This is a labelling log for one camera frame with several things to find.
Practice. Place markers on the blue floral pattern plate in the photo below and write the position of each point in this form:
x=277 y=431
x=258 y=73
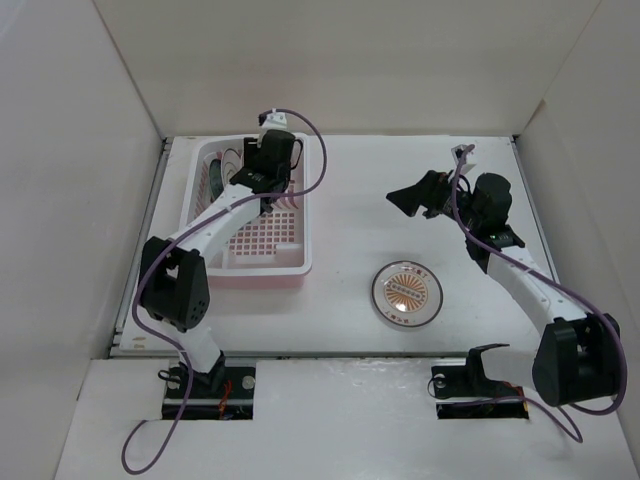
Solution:
x=216 y=183

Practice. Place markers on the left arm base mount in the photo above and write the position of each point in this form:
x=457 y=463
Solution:
x=228 y=398

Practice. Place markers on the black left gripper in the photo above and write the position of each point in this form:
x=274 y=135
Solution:
x=253 y=153

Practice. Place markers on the white pink dish rack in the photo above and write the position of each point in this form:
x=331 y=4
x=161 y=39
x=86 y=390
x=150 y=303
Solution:
x=273 y=251

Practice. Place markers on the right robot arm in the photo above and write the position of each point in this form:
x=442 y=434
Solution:
x=580 y=355

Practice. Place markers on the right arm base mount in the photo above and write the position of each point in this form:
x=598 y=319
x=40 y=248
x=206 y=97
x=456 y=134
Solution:
x=463 y=392

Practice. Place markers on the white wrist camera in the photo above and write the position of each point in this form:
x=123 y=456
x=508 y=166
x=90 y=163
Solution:
x=464 y=158
x=272 y=120

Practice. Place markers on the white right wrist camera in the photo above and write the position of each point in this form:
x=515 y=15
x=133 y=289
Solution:
x=464 y=158

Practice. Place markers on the orange sunburst plate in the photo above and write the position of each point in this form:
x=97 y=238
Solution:
x=406 y=295
x=231 y=162

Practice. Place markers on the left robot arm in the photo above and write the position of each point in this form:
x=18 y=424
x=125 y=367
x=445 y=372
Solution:
x=173 y=293

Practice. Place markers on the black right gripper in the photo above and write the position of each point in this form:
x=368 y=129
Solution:
x=427 y=193

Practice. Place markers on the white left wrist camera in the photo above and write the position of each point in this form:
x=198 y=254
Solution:
x=272 y=120

